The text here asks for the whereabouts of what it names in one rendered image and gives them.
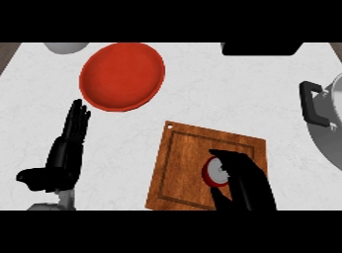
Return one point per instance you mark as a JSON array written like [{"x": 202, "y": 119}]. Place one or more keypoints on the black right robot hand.
[{"x": 248, "y": 184}]

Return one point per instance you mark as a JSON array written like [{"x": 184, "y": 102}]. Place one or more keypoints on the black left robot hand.
[{"x": 64, "y": 154}]

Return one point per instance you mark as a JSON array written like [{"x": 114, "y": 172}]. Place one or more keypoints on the red can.
[{"x": 215, "y": 174}]

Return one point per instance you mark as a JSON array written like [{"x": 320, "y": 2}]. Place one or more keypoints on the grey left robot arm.
[{"x": 61, "y": 200}]

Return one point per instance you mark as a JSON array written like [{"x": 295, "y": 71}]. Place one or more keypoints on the brown wooden cutting board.
[{"x": 188, "y": 164}]

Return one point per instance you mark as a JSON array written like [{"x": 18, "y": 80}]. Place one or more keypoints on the red plate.
[{"x": 122, "y": 76}]

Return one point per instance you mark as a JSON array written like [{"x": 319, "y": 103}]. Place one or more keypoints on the grey bowl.
[{"x": 66, "y": 47}]

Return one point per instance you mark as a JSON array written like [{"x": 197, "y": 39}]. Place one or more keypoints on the black appliance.
[{"x": 261, "y": 48}]

